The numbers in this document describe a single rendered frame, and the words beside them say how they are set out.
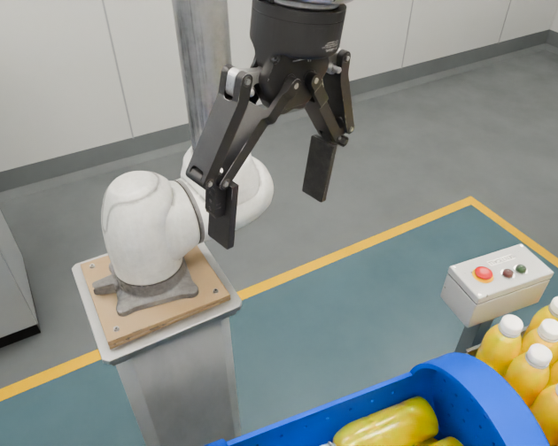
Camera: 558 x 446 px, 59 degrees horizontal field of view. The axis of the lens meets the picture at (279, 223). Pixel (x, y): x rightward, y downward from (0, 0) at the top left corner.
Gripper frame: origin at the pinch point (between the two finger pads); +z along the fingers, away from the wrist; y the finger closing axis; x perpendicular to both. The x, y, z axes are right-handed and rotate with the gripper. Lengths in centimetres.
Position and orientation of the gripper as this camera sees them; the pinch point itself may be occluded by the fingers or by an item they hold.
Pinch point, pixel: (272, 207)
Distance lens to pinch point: 50.9
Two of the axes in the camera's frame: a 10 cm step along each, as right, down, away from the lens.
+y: 7.0, -3.5, 6.2
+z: -1.2, 8.0, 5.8
